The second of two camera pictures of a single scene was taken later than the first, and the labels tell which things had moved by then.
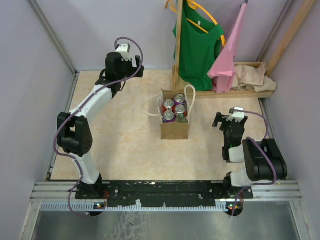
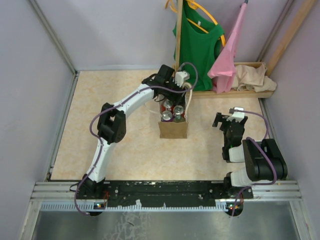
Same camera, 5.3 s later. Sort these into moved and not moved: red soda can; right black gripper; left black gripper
Moved: left black gripper
Not moved: red soda can; right black gripper
